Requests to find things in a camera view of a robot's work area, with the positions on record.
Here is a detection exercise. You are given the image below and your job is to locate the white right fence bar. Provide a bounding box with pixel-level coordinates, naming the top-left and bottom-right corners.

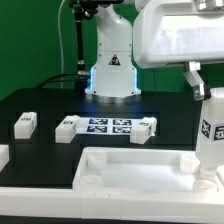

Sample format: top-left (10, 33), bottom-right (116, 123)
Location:
top-left (217, 165), bottom-right (224, 185)

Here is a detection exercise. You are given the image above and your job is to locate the white fence bar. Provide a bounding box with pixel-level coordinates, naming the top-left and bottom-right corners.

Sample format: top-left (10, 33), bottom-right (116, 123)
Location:
top-left (217, 165), bottom-right (224, 185)
top-left (0, 187), bottom-right (224, 224)

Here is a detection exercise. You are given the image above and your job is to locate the black camera pole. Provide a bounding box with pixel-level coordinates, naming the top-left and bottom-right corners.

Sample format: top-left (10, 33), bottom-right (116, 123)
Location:
top-left (69, 0), bottom-right (90, 92)

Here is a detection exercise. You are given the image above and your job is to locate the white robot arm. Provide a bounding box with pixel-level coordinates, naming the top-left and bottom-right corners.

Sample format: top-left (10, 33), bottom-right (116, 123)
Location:
top-left (69, 0), bottom-right (224, 103)

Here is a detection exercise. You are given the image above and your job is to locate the white front fence bar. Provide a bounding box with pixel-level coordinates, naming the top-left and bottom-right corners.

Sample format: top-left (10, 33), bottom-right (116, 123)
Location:
top-left (0, 187), bottom-right (224, 224)

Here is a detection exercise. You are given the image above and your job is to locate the white desk top tray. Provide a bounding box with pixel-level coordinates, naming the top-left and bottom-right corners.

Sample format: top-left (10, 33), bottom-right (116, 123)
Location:
top-left (73, 147), bottom-right (224, 192)

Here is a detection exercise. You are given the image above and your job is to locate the black cable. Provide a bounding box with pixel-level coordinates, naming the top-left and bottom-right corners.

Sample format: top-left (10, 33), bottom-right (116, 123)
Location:
top-left (35, 72), bottom-right (81, 89)

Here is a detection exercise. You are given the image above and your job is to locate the white left fence block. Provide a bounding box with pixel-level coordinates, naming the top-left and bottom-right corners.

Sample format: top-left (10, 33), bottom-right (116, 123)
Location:
top-left (0, 145), bottom-right (9, 172)

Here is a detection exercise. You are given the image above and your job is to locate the white fiducial marker sheet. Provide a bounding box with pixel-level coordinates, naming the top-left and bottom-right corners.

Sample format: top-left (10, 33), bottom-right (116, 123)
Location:
top-left (77, 117), bottom-right (140, 135)

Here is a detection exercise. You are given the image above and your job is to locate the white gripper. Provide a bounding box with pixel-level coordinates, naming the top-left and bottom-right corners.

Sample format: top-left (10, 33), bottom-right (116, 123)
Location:
top-left (133, 0), bottom-right (224, 101)

